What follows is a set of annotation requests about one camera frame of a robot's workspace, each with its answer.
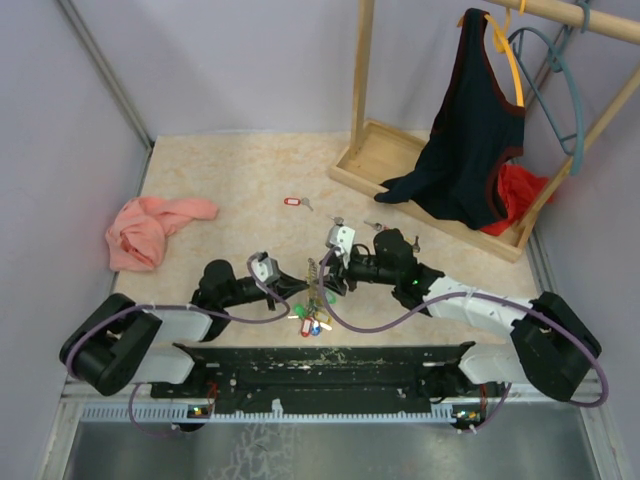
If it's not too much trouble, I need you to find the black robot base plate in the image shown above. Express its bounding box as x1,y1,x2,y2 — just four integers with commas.
151,342,506,429

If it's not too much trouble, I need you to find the large keyring with coloured tags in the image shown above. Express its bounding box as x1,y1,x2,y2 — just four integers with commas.
289,258,336,338

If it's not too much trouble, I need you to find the grey wall corner rail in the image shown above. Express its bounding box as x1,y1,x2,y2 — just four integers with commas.
53,0,154,149

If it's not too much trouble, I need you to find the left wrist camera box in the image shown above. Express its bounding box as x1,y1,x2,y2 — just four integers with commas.
248,252,280,285

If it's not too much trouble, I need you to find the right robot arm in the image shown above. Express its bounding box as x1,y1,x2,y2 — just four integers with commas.
319,224,603,404

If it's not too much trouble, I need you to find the blue-grey clothes hanger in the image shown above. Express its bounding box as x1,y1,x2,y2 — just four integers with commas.
508,25,586,176

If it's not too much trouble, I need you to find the dark navy tank top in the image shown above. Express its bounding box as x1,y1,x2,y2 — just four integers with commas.
374,8,525,236

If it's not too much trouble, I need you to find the red cloth in rack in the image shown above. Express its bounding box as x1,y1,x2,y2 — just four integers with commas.
481,164,549,236

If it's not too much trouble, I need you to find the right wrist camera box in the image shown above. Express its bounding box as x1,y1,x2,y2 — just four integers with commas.
326,224,356,262

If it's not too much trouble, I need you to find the key with long red tag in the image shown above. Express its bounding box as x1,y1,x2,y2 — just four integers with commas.
364,220,388,232

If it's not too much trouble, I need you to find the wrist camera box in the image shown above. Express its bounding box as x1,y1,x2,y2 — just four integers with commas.
326,224,356,262
248,252,280,285

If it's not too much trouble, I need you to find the pink crumpled cloth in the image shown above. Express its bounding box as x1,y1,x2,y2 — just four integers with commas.
105,196,219,272

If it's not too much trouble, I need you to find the yellow clothes hanger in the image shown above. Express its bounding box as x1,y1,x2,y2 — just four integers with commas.
485,7,525,107

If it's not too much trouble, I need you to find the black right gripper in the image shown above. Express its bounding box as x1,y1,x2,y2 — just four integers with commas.
315,245,399,296

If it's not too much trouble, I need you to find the key with black fob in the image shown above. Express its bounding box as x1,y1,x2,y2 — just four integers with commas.
328,215,344,225

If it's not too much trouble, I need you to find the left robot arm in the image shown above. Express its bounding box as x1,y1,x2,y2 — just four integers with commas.
59,252,309,397

